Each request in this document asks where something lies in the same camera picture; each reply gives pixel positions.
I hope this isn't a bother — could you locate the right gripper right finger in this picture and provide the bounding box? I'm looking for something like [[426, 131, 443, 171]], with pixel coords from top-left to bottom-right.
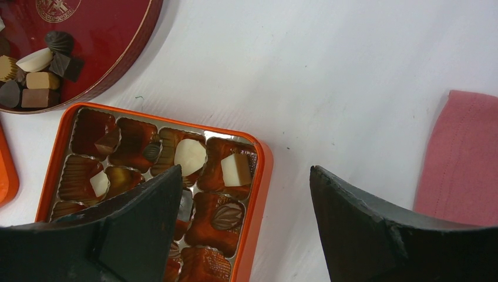
[[309, 166, 497, 281]]

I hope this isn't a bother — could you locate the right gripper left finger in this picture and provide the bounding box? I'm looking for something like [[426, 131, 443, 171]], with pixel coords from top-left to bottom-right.
[[1, 166, 182, 281]]

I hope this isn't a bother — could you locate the dark square chocolate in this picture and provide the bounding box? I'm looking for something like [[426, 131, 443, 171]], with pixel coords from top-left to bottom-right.
[[177, 190, 194, 223]]

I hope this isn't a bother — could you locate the dark ribbed chocolate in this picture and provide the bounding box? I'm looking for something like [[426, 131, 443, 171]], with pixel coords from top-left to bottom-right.
[[142, 142, 162, 163]]

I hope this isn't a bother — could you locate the brown leaf chocolate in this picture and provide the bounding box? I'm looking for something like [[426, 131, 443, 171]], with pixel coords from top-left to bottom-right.
[[211, 203, 244, 230]]

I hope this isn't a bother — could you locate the white rounded chocolate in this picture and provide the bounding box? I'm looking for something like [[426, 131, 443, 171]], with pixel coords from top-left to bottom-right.
[[174, 139, 207, 176]]

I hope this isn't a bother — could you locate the orange compartment chocolate box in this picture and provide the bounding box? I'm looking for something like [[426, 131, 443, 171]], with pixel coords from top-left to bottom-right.
[[35, 103, 274, 281]]

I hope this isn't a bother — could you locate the white square chocolate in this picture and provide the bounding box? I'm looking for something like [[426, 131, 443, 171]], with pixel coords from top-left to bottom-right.
[[221, 153, 253, 187]]

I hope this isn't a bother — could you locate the white oval chocolate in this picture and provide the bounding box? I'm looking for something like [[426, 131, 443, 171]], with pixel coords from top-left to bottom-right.
[[16, 48, 53, 72]]

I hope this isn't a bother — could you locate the pink cloth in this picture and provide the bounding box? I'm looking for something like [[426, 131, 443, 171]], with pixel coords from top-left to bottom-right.
[[413, 90, 497, 226]]

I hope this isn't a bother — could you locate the orange box lid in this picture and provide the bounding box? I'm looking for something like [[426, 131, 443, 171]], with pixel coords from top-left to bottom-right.
[[1, 126, 19, 207]]

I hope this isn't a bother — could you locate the round dark red plate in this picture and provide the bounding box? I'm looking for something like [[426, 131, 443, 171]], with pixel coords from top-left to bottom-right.
[[1, 1, 163, 109]]

